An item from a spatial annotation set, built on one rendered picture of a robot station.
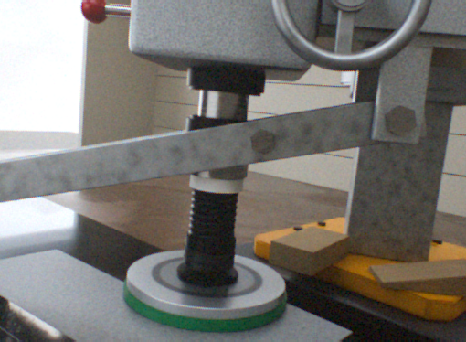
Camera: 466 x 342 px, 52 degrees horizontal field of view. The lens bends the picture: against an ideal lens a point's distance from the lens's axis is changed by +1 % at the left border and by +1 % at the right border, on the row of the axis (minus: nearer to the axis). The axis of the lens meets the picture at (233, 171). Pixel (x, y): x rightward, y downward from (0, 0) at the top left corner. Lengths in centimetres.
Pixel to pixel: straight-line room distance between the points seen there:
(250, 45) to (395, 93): 16
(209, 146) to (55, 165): 19
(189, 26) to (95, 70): 848
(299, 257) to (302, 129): 47
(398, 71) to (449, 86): 58
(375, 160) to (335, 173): 609
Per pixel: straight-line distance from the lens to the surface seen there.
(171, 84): 950
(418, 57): 56
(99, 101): 905
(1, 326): 64
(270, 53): 51
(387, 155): 115
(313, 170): 742
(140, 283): 62
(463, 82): 114
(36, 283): 70
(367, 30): 55
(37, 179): 63
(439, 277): 104
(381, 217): 117
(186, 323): 57
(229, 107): 59
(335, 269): 108
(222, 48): 52
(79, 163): 61
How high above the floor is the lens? 111
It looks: 8 degrees down
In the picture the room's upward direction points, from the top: 6 degrees clockwise
